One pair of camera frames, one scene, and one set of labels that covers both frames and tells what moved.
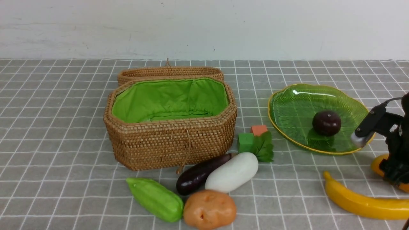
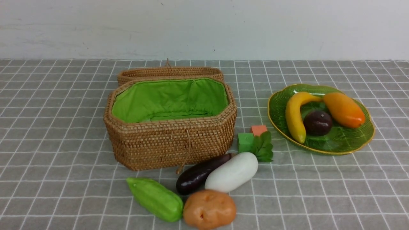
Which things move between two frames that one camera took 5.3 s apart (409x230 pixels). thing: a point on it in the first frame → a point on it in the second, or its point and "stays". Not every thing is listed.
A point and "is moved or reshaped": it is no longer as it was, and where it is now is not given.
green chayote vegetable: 163,203 stays
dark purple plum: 326,123 is moved or reshaped
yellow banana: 382,208 → 294,114
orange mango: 374,165 → 345,111
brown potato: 207,209 stays
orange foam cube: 257,130 stays
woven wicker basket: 168,122 stays
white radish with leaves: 239,167 stays
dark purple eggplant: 192,181 stays
